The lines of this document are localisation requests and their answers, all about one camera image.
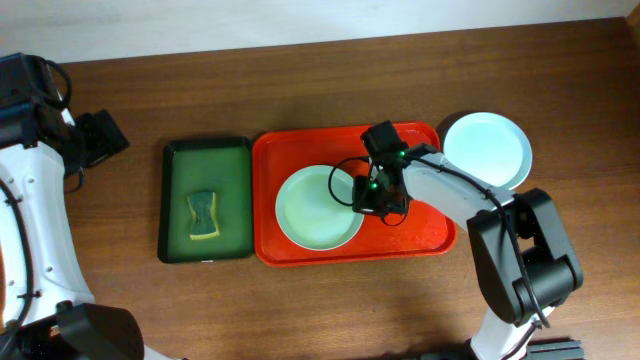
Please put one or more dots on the green tray with black rim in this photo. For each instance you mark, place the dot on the green tray with black rim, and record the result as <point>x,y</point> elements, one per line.
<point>220,165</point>

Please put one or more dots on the light green plate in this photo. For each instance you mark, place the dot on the light green plate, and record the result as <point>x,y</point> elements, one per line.
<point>310,208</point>

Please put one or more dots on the red plastic tray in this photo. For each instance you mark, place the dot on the red plastic tray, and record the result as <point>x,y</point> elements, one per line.
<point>277,155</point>

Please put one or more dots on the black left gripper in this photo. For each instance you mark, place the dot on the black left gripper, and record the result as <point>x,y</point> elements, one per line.
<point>107,138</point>

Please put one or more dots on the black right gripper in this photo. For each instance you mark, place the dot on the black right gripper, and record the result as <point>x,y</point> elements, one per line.
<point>368,203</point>

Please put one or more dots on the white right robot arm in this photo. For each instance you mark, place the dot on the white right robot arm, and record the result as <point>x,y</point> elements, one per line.
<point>525,264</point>

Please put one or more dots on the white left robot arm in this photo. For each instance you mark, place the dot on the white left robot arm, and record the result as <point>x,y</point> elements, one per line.
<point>49,311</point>

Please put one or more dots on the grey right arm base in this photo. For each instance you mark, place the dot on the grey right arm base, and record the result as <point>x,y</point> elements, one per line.
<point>558,350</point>

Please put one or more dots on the light blue plate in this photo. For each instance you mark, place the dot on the light blue plate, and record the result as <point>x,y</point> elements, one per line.
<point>488,146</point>

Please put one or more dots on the green and yellow sponge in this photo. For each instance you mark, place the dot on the green and yellow sponge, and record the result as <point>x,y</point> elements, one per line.
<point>202,206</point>

